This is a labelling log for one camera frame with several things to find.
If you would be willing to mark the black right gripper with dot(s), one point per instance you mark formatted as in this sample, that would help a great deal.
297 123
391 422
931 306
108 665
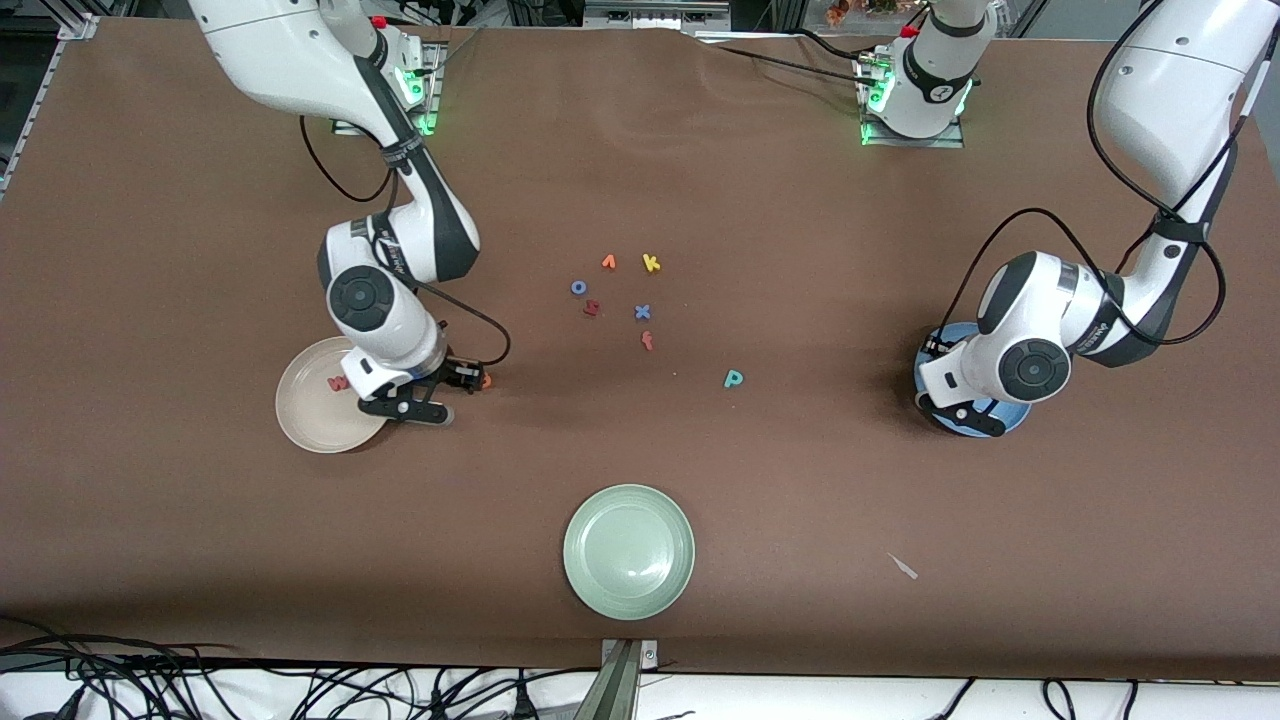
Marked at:
452 372

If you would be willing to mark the grey metal box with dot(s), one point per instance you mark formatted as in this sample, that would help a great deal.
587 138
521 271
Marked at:
650 12

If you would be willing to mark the aluminium corner bracket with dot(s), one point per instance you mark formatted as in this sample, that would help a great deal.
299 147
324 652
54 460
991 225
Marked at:
78 27

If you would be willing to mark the white tape scrap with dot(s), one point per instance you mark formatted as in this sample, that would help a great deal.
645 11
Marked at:
904 567

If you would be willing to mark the beige brown plate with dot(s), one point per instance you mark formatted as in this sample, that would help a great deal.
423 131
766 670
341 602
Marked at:
310 410

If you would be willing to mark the metal camera stand bracket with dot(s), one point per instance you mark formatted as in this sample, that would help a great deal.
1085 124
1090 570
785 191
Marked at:
622 690

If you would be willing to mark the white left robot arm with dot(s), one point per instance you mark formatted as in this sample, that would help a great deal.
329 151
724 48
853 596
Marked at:
1035 370

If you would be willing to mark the blue plate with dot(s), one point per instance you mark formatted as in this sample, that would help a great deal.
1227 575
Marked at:
1012 420

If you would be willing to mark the yellow letter k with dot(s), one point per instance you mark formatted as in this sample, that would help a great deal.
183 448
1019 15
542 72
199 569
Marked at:
650 263

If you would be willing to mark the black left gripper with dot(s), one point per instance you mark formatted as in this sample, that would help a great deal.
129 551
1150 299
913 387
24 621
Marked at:
933 348

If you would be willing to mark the teal letter p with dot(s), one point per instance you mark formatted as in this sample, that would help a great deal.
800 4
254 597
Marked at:
728 380

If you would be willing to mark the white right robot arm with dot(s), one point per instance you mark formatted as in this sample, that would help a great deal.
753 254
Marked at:
365 298

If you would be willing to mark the green plate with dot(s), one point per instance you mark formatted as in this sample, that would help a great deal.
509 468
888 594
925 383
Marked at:
628 552

